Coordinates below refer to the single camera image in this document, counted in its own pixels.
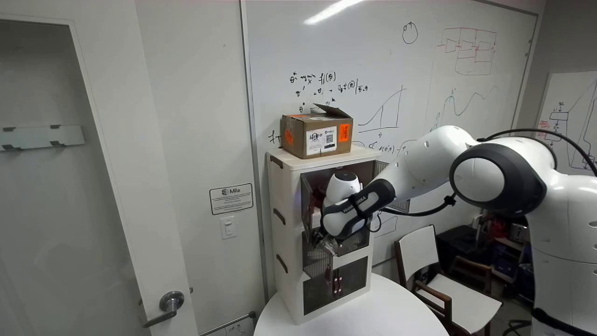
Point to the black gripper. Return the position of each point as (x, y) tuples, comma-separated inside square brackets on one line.
[(327, 236)]

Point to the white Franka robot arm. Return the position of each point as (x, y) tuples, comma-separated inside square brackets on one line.
[(497, 180)]

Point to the dark ribbed cabinet door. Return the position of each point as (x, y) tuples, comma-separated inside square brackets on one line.
[(336, 290)]

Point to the white room door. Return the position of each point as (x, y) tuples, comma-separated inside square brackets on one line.
[(62, 236)]

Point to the brown labelled cardboard box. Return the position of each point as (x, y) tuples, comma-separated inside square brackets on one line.
[(310, 134)]

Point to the white flat board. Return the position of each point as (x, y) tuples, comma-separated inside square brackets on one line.
[(459, 305)]

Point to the wooden storage shelf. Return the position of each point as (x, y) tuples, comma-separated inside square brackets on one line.
[(510, 240)]

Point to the large whiteboard with graphs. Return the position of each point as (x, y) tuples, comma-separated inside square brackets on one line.
[(385, 57)]

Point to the whiteboard with flowchart drawings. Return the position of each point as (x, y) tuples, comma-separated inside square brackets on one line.
[(569, 100)]

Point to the white light switch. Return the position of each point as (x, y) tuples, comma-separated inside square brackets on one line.
[(230, 229)]

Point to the white wall sign plate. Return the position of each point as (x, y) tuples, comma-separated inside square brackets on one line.
[(232, 199)]

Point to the white door-mounted bracket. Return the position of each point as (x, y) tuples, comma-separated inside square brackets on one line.
[(38, 137)]

